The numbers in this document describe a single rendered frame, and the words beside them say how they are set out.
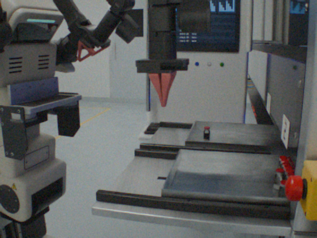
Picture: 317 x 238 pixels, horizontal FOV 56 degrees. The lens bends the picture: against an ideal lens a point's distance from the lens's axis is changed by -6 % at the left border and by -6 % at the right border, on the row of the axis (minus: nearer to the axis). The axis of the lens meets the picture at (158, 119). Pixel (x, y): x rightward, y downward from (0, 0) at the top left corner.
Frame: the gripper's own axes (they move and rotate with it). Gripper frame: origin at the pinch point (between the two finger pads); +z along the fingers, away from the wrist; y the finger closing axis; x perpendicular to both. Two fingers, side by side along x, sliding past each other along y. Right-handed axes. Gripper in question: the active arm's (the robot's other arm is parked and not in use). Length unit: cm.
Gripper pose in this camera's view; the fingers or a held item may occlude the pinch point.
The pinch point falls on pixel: (163, 102)
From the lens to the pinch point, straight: 66.6
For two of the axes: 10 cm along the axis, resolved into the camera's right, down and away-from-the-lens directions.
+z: 0.2, 9.7, 2.3
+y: 9.8, 0.3, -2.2
